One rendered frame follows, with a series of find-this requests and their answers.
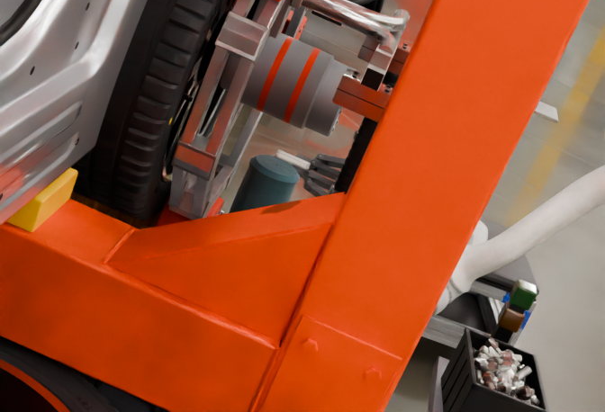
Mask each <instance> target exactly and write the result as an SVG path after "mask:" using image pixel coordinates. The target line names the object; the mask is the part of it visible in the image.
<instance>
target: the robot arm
mask: <svg viewBox="0 0 605 412"><path fill-rule="evenodd" d="M275 156H276V157H278V158H281V159H283V160H284V161H286V162H288V163H289V164H291V165H292V166H293V167H294V168H295V169H296V171H297V173H298V175H299V176H300V177H301V178H303V180H304V185H303V188H304V189H305V190H306V191H308V192H309V193H311V194H312V195H314V196H315V197H319V196H323V195H328V193H327V192H326V191H324V190H323V189H321V187H322V188H324V189H326V190H328V191H329V190H330V187H331V186H332V185H333V184H335V182H334V181H332V180H335V181H337V179H338V176H339V173H340V171H339V170H337V169H335V168H332V167H336V168H342V166H343V165H344V164H345V160H346V159H345V158H341V157H333V156H328V155H323V154H318V155H317V156H316V157H315V158H314V159H309V158H308V157H304V156H302V155H300V154H296V156H292V155H290V154H288V153H286V152H284V151H282V150H280V149H279V150H277V153H276V155H275ZM331 166H332V167H331ZM311 170H312V171H314V172H316V173H319V174H321V175H324V176H327V177H328V178H330V179H332V180H330V179H328V178H326V177H324V176H321V175H318V174H315V173H314V172H312V171H311ZM603 203H605V166H602V167H600V168H598V169H596V170H594V171H592V172H590V173H588V174H587V175H585V176H583V177H581V178H580V179H578V180H576V181H575V182H573V183H572V184H570V185H568V186H567V187H565V188H564V189H563V190H562V191H561V192H559V193H557V194H556V195H555V196H553V197H552V198H551V199H549V200H548V201H546V202H545V203H543V204H542V205H540V206H539V207H538V208H536V209H535V210H533V211H532V212H530V213H529V214H528V215H527V216H526V217H524V218H523V219H521V220H520V221H518V222H517V223H516V224H514V225H513V226H511V227H510V228H508V229H507V230H505V231H504V232H502V233H501V234H500V235H498V236H497V237H494V238H492V239H490V240H488V241H487V238H488V228H487V227H486V226H485V225H484V224H483V223H482V222H481V221H480V220H479V222H478V224H477V226H476V228H475V230H474V233H473V235H472V236H471V238H470V240H469V242H468V244H467V246H466V248H465V251H464V253H463V254H462V256H461V258H460V260H459V262H458V264H457V266H456V269H455V270H454V272H453V274H452V276H451V278H450V280H449V282H448V284H447V287H446V288H445V290H444V292H443V294H442V296H441V298H440V300H439V302H438V305H437V306H436V308H435V310H434V312H433V314H432V317H433V316H435V315H437V314H438V313H439V312H440V311H442V310H443V309H444V308H445V307H446V306H447V304H448V303H450V302H452V301H453V300H454V299H455V298H457V297H458V296H460V295H461V294H463V293H465V292H467V291H469V290H470V288H471V285H472V283H473V281H474V280H476V279H477V278H479V277H481V276H484V275H486V274H487V273H491V272H493V271H496V270H498V269H500V268H502V267H503V266H505V265H507V264H509V263H511V262H513V261H514V260H516V259H517V258H519V257H521V256H522V255H524V254H526V253H527V252H528V251H529V250H531V249H532V248H534V247H536V246H538V245H539V244H541V243H542V242H544V241H545V240H547V239H548V238H550V237H552V236H553V235H554V234H555V233H557V232H558V231H560V230H561V229H563V228H565V227H567V226H568V225H570V224H571V223H573V222H574V221H576V220H577V219H579V218H580V217H581V216H583V215H584V214H586V213H588V212H589V211H591V210H593V209H595V208H597V207H598V206H600V205H602V204H603Z"/></svg>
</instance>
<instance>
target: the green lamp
mask: <svg viewBox="0 0 605 412"><path fill-rule="evenodd" d="M536 297H537V286H535V285H533V284H531V283H528V282H525V281H523V280H521V279H518V280H517V281H516V282H515V284H514V286H513V288H512V290H511V292H510V304H512V305H514V306H517V307H519V308H521V309H524V310H530V308H531V306H532V304H533V302H534V300H535V298H536Z"/></svg>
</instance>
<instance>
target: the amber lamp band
mask: <svg viewBox="0 0 605 412"><path fill-rule="evenodd" d="M524 319H525V313H524V314H520V313H518V312H517V311H515V310H512V309H509V302H508V301H506V302H505V303H504V305H503V307H502V309H501V312H500V314H499V315H498V326H500V327H503V328H505V329H508V330H509V331H511V332H513V333H517V332H518V331H519V328H520V326H521V324H522V323H523V321H524Z"/></svg>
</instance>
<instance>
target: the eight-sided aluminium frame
mask: <svg viewBox="0 0 605 412"><path fill-rule="evenodd" d="M284 1H285V0H281V1H280V2H277V1H275V0H268V1H267V3H266V6H265V8H264V10H263V12H262V14H261V15H260V17H259V19H258V21H257V22H254V21H251V20H250V19H248V18H246V17H247V15H248V13H249V11H250V9H251V7H252V5H253V4H254V2H255V0H238V1H237V3H236V4H235V5H234V7H233V9H232V11H229V13H228V15H227V17H226V20H225V22H224V24H223V25H222V28H221V31H220V33H219V35H218V38H217V40H216V41H215V46H216V48H215V50H214V52H213V54H212V59H211V61H210V64H209V66H208V68H207V71H206V74H205V76H204V79H203V82H202V85H201V87H200V90H199V93H198V95H197V97H196V100H195V102H194V107H193V109H192V111H191V113H190V116H189V119H188V121H187V124H186V126H185V130H184V132H183V134H182V135H181V137H180V139H179V140H178V142H177V144H176V150H175V154H174V156H173V160H172V163H171V165H172V166H173V174H172V183H171V191H170V198H169V200H168V202H167V204H168V205H169V210H171V211H173V212H175V213H178V214H180V215H182V216H184V217H187V218H189V219H192V220H194V219H203V218H206V216H207V214H208V212H209V210H210V208H211V207H212V206H213V204H214V203H215V202H216V201H217V199H218V198H219V196H220V195H221V193H222V192H223V190H224V189H225V190H226V189H227V188H228V186H229V184H230V182H231V180H232V178H233V176H234V175H235V174H236V171H237V168H238V166H239V161H240V159H241V157H242V155H243V153H244V151H245V149H246V147H247V145H248V143H249V141H250V139H251V137H252V135H253V133H254V130H255V128H256V126H257V124H258V122H259V120H260V118H261V116H262V114H263V113H262V112H260V111H258V110H256V109H254V108H253V110H252V112H251V114H250V115H249V117H248V120H247V122H246V124H245V126H244V128H243V130H242V132H241V133H240V135H239V138H238V140H237V142H236V144H235V146H234V148H233V150H232V151H231V153H230V155H229V156H228V155H226V154H223V153H222V149H223V145H224V143H225V141H226V139H227V137H228V136H229V134H230V131H231V129H232V127H233V125H234V123H235V121H236V119H237V118H238V116H239V113H240V111H241V109H242V107H243V105H244V103H240V99H241V97H242V95H243V93H244V90H245V88H246V85H247V82H248V79H249V77H250V74H251V72H252V69H253V67H254V65H256V64H257V60H258V58H259V56H260V53H261V51H262V49H263V48H264V45H265V43H266V40H267V38H268V35H269V33H270V29H271V27H272V25H273V23H274V21H275V18H276V17H277V15H278V13H279V11H280V9H281V7H282V5H283V3H284ZM307 10H308V8H307V7H304V6H301V7H300V8H299V9H296V8H295V10H294V12H293V16H292V19H291V21H290V23H289V25H288V28H287V30H286V33H285V35H287V36H290V37H292V38H295V37H296V34H297V32H298V30H299V28H300V26H301V23H302V21H303V17H304V15H305V13H306V11H307ZM230 54H231V55H233V56H235V57H238V58H240V62H239V65H238V68H237V70H236V73H235V75H234V77H233V80H232V82H231V85H230V89H229V91H228V93H227V96H226V98H225V101H224V103H223V106H222V107H221V112H220V114H219V117H218V119H217V121H216V123H215V126H214V129H213V131H212V135H211V137H210V138H209V139H208V138H206V137H204V136H202V135H200V134H199V132H200V129H201V127H202V125H203V121H204V118H205V116H206V113H207V112H208V109H209V106H210V104H211V101H212V98H213V95H214V93H215V90H216V88H217V85H218V83H219V81H220V78H221V74H222V71H223V69H224V67H225V65H226V62H227V59H228V57H229V55H230Z"/></svg>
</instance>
